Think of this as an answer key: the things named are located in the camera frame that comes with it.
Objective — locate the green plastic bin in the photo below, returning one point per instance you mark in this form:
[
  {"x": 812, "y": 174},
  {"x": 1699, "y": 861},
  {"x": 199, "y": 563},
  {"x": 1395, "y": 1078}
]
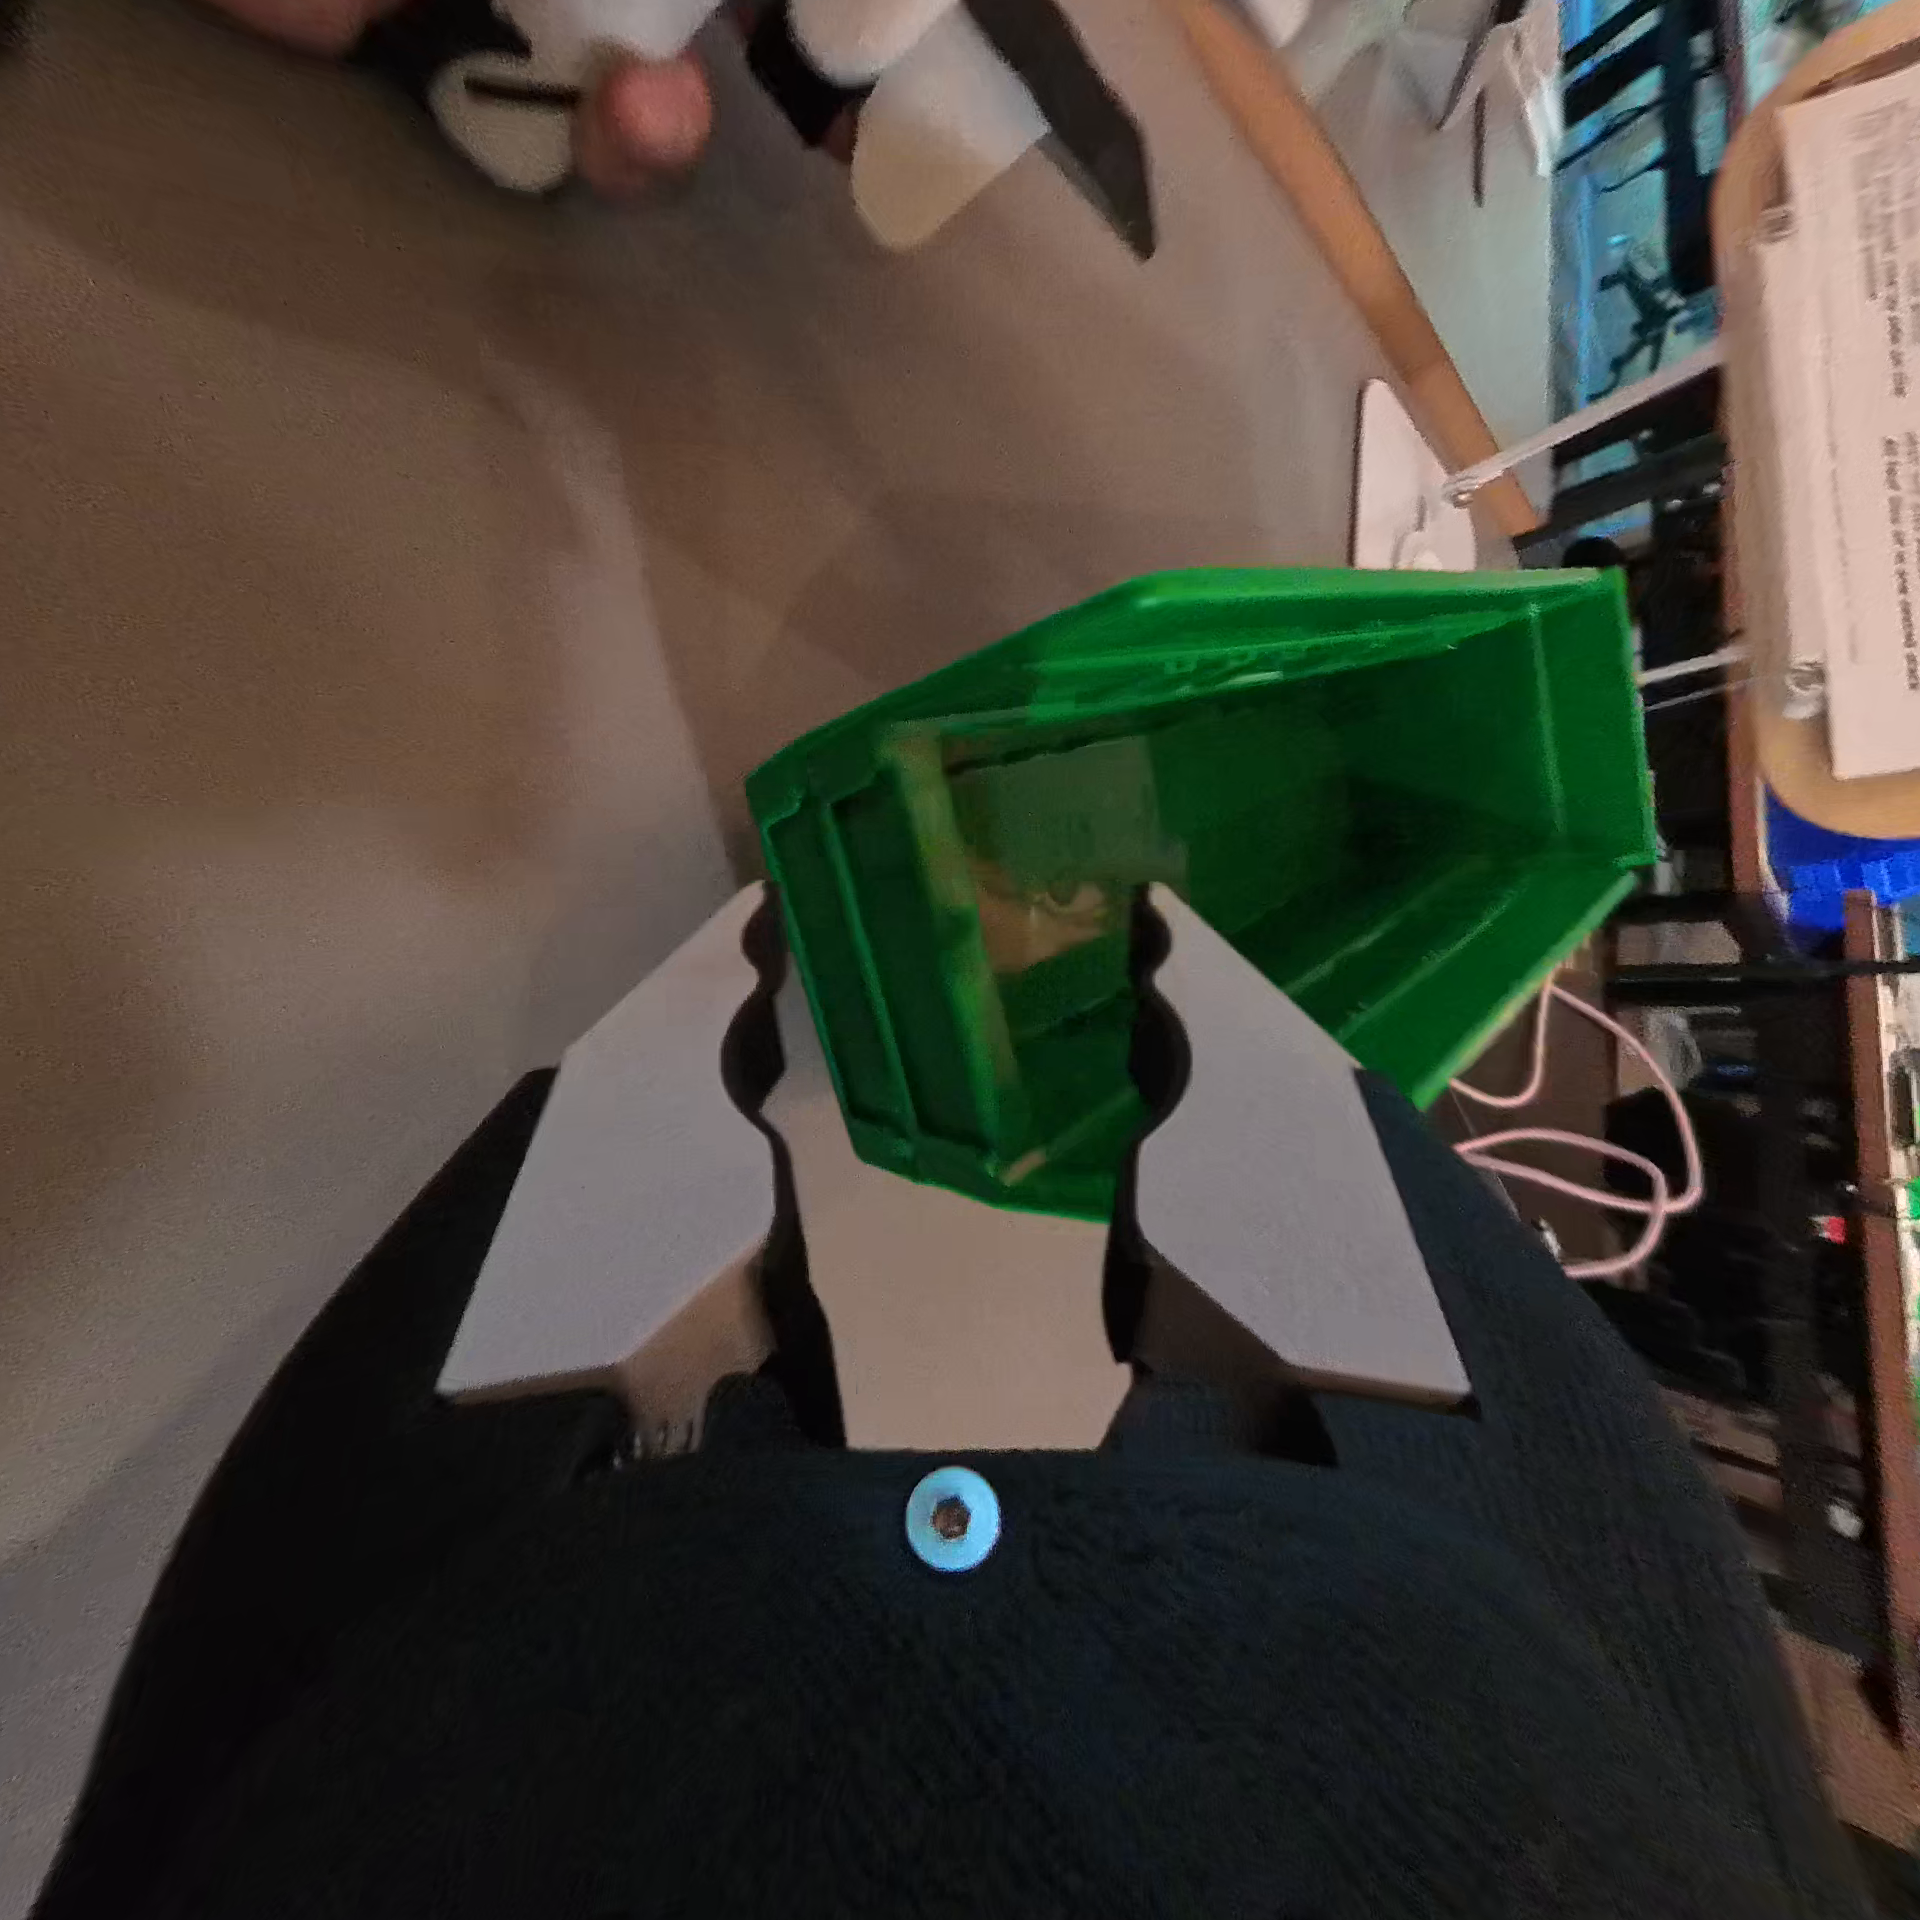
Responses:
[
  {"x": 789, "y": 898},
  {"x": 1425, "y": 782},
  {"x": 869, "y": 960}
]

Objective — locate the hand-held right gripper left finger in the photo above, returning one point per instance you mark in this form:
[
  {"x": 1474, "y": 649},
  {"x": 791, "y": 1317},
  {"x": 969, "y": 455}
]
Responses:
[{"x": 631, "y": 1230}]

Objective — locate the blue plastic bin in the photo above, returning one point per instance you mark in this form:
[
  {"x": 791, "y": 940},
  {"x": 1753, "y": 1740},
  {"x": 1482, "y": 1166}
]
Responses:
[{"x": 1830, "y": 886}]

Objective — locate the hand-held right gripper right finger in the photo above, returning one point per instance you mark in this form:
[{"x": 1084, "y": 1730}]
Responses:
[{"x": 1292, "y": 1199}]

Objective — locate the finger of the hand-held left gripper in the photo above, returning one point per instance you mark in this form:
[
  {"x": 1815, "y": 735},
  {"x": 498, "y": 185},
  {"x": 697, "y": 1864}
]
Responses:
[
  {"x": 1089, "y": 119},
  {"x": 939, "y": 150}
]

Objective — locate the person's left hand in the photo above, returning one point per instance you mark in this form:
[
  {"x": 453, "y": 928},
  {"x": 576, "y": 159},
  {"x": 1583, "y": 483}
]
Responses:
[{"x": 645, "y": 127}]

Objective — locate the brown wooden table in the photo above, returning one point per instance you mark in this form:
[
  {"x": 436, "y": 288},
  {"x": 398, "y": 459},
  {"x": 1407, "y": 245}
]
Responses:
[{"x": 1868, "y": 1199}]

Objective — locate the white instruction sheet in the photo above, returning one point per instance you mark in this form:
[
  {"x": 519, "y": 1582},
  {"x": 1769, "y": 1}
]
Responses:
[{"x": 1847, "y": 450}]

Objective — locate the grey table with wooden edge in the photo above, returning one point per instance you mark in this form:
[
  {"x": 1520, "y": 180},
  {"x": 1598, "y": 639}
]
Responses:
[{"x": 1345, "y": 227}]

